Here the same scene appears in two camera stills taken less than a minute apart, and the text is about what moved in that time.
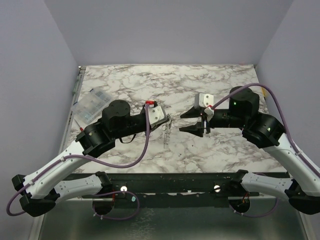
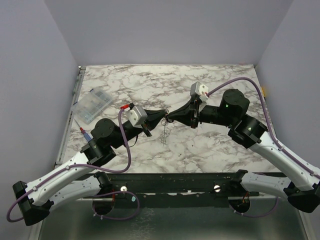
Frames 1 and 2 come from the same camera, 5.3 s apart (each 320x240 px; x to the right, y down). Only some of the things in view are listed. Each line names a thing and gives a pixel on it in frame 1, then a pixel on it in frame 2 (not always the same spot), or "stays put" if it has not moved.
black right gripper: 204,124 → 195,114
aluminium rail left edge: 81,71 stays put
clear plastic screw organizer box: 87,108 stays put
